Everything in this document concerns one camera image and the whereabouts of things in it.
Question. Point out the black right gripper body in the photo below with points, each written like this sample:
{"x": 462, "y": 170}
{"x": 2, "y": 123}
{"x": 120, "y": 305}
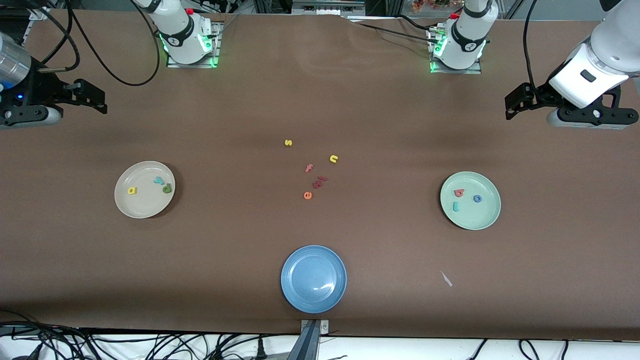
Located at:
{"x": 42, "y": 90}

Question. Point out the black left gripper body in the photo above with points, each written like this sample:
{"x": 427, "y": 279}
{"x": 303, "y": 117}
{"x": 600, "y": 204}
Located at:
{"x": 540, "y": 94}

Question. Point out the pink letter g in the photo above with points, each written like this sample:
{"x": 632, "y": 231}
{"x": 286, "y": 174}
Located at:
{"x": 458, "y": 193}

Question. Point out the green letter p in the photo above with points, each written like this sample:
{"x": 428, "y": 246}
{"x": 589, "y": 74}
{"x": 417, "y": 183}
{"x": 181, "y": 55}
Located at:
{"x": 165, "y": 189}

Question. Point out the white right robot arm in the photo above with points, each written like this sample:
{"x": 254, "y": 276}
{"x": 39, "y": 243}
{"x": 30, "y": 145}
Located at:
{"x": 182, "y": 35}

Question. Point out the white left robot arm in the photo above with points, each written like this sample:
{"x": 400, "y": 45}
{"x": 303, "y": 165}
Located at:
{"x": 467, "y": 35}

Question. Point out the beige brown plate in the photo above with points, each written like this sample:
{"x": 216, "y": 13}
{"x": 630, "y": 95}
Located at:
{"x": 142, "y": 205}

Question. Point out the light green plate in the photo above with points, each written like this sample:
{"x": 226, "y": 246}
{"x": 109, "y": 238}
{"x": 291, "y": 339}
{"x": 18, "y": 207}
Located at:
{"x": 480, "y": 217}

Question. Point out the orange artificial flowers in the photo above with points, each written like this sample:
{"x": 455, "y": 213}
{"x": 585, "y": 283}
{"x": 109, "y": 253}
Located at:
{"x": 432, "y": 4}

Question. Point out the brown table cover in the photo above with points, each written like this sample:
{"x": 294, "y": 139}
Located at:
{"x": 350, "y": 100}

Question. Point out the white tape scrap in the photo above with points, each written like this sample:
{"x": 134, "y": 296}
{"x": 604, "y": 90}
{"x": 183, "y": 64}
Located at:
{"x": 446, "y": 279}

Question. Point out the blue plate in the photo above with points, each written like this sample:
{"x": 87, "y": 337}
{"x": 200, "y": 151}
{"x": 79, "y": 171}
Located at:
{"x": 313, "y": 279}

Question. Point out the black power plug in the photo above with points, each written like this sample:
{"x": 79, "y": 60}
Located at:
{"x": 260, "y": 348}

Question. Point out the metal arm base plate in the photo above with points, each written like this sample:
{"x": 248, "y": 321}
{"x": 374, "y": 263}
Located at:
{"x": 460, "y": 71}
{"x": 216, "y": 55}

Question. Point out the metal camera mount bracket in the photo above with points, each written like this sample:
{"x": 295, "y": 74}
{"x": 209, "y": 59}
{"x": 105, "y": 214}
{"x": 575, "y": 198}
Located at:
{"x": 311, "y": 335}

